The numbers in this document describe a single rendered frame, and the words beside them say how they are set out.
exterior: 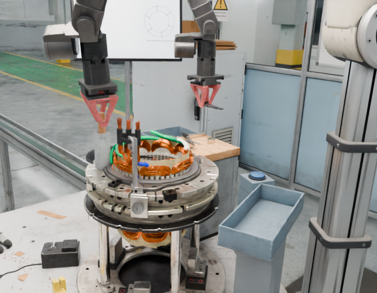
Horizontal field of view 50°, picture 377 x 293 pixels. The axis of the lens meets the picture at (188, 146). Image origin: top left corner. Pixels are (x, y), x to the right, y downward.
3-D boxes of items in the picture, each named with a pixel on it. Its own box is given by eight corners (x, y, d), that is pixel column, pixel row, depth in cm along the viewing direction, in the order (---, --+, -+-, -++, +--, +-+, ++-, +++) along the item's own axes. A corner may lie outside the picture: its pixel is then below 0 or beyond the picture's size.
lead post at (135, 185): (135, 193, 84) (134, 139, 80) (130, 188, 86) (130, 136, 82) (143, 191, 85) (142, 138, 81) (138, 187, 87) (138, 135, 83)
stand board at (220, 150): (153, 147, 130) (153, 140, 129) (199, 139, 141) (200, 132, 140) (192, 166, 115) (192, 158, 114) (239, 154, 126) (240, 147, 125)
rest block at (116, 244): (122, 252, 112) (122, 235, 110) (115, 263, 107) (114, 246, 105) (107, 249, 113) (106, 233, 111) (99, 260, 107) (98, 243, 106)
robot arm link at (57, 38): (93, 19, 77) (96, -4, 83) (31, 20, 76) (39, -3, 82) (102, 69, 86) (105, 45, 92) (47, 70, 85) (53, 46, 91)
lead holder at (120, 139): (116, 143, 84) (115, 128, 83) (133, 140, 86) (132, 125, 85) (124, 148, 81) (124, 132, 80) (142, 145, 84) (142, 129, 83)
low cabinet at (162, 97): (241, 181, 376) (252, 49, 339) (198, 196, 340) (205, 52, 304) (171, 152, 447) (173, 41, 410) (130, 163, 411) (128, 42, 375)
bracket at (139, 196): (132, 213, 86) (132, 190, 84) (149, 214, 85) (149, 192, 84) (130, 217, 84) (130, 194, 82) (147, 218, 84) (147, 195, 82)
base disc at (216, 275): (54, 263, 111) (54, 260, 111) (171, 224, 133) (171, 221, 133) (121, 355, 81) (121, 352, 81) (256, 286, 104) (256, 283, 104)
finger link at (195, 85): (188, 106, 128) (189, 77, 125) (206, 103, 132) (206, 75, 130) (202, 110, 123) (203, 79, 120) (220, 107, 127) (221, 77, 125)
